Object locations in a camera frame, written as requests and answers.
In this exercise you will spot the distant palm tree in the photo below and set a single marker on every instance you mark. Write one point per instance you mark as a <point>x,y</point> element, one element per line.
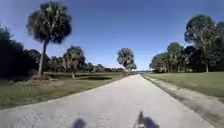
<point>125,57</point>

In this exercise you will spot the distant row of trees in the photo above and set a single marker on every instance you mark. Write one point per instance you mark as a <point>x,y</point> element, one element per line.
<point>96,68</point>

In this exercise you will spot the pale concrete path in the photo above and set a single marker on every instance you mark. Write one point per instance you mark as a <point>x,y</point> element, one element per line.
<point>123,100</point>

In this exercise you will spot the short palm tree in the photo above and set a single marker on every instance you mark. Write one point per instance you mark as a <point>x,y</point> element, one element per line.
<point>73,57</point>

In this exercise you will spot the robot's own part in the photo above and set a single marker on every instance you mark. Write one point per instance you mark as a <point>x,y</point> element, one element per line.
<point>150,123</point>
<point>79,123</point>

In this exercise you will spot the tall palm tree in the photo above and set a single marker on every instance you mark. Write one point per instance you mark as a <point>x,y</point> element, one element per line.
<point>50,23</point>

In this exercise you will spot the rough grass verge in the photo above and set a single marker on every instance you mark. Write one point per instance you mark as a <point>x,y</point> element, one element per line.
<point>40,91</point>

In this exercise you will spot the mown green grass field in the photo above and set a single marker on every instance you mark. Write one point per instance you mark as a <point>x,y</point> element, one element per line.
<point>196,81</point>

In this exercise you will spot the row of dark trees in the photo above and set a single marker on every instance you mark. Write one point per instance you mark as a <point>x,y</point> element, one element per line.
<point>200,36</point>

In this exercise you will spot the dark thicket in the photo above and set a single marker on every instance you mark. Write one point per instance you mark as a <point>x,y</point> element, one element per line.
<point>13,56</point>

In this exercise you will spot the sandy gravel strip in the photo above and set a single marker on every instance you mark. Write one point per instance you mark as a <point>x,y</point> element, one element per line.
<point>203,105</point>

